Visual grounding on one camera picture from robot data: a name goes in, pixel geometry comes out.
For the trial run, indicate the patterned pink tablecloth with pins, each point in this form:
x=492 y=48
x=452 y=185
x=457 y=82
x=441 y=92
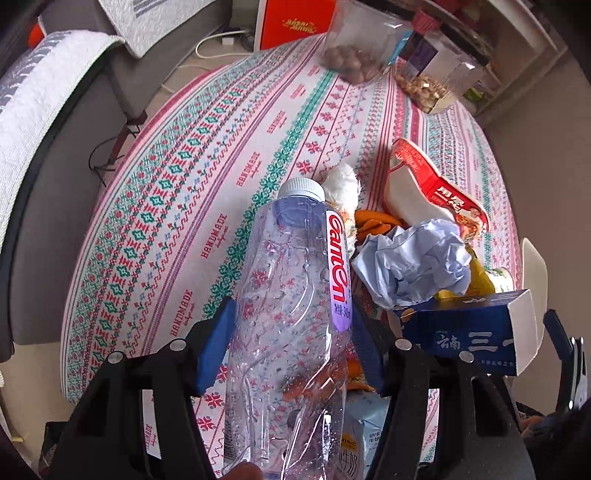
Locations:
x=167 y=241

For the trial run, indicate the light blue milk carton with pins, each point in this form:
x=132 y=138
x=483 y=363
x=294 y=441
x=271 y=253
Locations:
x=365 y=415

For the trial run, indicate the dark blue cardboard box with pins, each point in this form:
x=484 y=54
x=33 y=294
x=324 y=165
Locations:
x=499 y=330

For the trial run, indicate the orange peel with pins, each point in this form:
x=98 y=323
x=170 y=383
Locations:
x=369 y=222

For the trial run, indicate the orange plush toy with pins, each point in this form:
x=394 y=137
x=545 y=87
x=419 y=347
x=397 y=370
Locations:
x=36 y=35

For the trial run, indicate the striped grey sofa throw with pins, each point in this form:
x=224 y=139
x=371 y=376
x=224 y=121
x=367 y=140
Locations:
x=143 y=23

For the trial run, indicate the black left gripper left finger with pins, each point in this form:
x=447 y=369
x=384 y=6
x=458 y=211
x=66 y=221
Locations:
x=135 y=419

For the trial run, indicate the clear plastic water bottle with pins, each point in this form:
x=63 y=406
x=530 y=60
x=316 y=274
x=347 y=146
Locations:
x=286 y=386

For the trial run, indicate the red gift box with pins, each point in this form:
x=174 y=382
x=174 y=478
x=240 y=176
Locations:
x=284 y=21

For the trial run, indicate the clear jar with hazelnuts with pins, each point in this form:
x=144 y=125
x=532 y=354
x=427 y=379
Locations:
x=365 y=38

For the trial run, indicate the red instant noodle cup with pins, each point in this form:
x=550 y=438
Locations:
x=416 y=192

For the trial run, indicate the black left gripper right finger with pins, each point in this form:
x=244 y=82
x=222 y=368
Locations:
x=446 y=419

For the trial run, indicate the yellow snack wrapper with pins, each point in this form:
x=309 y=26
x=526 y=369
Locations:
x=480 y=284

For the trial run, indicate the white paper cup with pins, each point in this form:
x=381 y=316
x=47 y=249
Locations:
x=501 y=279

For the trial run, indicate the white tissue wad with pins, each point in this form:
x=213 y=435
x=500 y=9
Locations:
x=342 y=189

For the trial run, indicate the white quilted sofa cover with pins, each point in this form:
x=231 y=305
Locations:
x=33 y=92

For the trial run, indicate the light blue paper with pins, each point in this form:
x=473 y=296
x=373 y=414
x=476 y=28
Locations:
x=406 y=267

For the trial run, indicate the white trash bin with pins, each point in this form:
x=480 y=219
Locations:
x=535 y=278

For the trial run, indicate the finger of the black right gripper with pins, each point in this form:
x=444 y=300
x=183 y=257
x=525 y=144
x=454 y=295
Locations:
x=573 y=387

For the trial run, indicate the clear jar with peanuts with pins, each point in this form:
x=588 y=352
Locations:
x=442 y=67

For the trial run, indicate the grey sofa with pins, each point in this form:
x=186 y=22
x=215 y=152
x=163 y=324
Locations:
x=55 y=200

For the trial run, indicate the white bookshelf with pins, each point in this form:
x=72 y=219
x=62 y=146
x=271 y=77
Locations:
x=524 y=47

